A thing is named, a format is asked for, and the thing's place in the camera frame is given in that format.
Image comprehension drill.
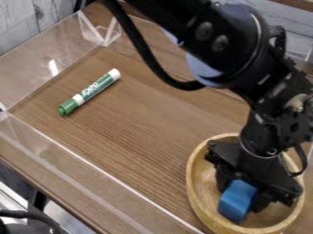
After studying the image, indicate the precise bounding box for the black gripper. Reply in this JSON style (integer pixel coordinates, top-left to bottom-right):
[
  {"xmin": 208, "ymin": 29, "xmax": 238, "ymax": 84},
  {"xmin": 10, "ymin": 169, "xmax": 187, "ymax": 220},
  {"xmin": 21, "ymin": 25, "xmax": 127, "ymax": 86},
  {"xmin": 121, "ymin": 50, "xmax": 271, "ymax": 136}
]
[{"xmin": 204, "ymin": 140, "xmax": 303, "ymax": 213}]

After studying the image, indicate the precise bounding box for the blue rectangular block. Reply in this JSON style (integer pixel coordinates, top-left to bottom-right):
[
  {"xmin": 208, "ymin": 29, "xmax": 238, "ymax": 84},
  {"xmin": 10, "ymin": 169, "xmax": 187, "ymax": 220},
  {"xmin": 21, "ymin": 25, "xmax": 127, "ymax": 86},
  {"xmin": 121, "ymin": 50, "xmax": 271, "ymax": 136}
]
[{"xmin": 218, "ymin": 179, "xmax": 258, "ymax": 223}]

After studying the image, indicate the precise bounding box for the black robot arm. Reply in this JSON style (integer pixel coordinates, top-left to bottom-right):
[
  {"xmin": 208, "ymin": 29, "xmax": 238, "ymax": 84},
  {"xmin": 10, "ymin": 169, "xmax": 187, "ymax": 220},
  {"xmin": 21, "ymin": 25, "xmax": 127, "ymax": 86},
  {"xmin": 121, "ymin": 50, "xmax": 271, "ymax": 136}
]
[{"xmin": 100, "ymin": 0, "xmax": 313, "ymax": 215}]

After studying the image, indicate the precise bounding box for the brown wooden bowl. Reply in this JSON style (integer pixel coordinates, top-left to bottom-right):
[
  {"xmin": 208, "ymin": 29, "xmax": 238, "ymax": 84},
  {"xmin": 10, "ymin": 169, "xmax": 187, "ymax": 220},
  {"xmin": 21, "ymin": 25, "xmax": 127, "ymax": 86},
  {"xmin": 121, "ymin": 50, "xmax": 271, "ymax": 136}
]
[{"xmin": 186, "ymin": 133, "xmax": 306, "ymax": 234}]

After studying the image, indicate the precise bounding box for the green Expo marker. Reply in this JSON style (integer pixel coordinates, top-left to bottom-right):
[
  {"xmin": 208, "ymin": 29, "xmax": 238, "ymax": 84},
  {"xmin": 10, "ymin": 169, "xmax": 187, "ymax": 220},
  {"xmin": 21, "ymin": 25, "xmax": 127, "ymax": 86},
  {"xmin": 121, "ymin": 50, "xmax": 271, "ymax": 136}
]
[{"xmin": 57, "ymin": 69, "xmax": 120, "ymax": 116}]

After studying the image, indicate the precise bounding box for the clear acrylic tray wall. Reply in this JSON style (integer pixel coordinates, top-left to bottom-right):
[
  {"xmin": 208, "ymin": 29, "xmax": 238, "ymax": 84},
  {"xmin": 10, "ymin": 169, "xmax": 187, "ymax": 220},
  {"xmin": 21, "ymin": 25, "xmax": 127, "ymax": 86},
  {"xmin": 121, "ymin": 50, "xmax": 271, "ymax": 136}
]
[{"xmin": 0, "ymin": 9, "xmax": 313, "ymax": 234}]

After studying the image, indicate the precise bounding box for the black cable bottom left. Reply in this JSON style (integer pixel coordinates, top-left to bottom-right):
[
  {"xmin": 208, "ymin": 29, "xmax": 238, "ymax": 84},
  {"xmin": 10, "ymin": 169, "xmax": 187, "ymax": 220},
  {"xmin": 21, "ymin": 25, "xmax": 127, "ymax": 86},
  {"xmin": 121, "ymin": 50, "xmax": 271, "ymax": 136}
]
[{"xmin": 0, "ymin": 209, "xmax": 62, "ymax": 234}]

